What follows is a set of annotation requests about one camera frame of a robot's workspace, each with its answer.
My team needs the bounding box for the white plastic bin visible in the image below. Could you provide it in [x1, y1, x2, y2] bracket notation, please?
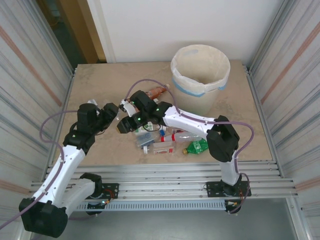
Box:
[170, 44, 231, 116]

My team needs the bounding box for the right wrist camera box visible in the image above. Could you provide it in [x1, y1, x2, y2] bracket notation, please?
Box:
[117, 99, 138, 118]

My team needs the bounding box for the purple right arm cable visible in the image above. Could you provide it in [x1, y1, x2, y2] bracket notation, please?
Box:
[124, 79, 255, 215]

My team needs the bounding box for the red label bottle white cap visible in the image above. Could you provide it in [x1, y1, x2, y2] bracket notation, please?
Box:
[143, 141, 176, 156]

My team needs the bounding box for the grey slotted cable duct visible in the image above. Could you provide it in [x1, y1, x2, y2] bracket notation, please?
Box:
[36, 201, 227, 213]

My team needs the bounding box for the clear bottle red cap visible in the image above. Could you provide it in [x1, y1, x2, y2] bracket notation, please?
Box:
[160, 131, 203, 143]

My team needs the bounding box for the grape label bottle white cap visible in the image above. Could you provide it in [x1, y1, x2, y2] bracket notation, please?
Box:
[161, 124, 198, 134]

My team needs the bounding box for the green bottle yellow cap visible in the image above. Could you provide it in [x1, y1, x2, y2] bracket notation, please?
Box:
[181, 139, 210, 155]

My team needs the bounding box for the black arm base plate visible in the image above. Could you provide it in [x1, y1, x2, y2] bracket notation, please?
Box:
[74, 183, 120, 200]
[206, 180, 252, 198]

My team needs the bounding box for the blue bag drawstring band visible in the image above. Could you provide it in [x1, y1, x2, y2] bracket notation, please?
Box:
[172, 77, 228, 97]

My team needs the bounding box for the translucent white bin liner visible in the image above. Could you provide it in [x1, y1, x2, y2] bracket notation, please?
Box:
[170, 44, 231, 97]

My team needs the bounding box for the brown label coffee bottle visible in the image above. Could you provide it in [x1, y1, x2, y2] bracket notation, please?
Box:
[146, 84, 171, 100]

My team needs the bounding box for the aluminium rail frame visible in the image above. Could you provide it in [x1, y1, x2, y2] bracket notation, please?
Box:
[26, 161, 300, 203]

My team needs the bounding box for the lime label bottle white cap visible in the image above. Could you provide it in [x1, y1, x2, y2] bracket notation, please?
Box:
[135, 122, 162, 134]

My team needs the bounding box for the wooden door frame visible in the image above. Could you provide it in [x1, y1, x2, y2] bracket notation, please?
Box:
[59, 0, 108, 64]

